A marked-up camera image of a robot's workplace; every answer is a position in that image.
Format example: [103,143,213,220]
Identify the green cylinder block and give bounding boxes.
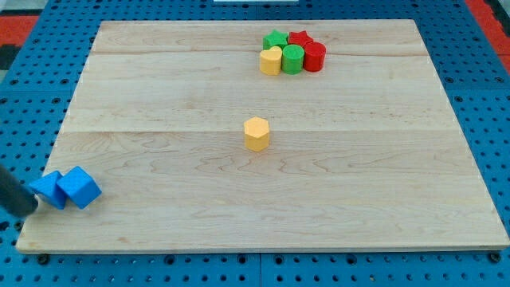
[281,44,304,75]

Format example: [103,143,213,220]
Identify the yellow hexagon block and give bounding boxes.
[244,116,270,151]

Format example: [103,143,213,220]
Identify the yellow heart block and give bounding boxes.
[259,46,282,76]

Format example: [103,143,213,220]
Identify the wooden board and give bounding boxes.
[16,19,509,254]

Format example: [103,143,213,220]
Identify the red star block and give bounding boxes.
[287,30,314,48]

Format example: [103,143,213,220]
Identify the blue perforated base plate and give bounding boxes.
[1,1,509,286]

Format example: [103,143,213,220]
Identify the green star block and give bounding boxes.
[262,29,288,50]

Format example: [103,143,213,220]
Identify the red cylinder block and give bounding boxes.
[303,42,327,72]

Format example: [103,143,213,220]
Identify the blue cube block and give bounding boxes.
[57,166,102,209]

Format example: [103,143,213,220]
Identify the blue triangle block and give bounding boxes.
[29,171,67,210]

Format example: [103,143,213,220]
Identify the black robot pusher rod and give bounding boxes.
[1,166,38,218]

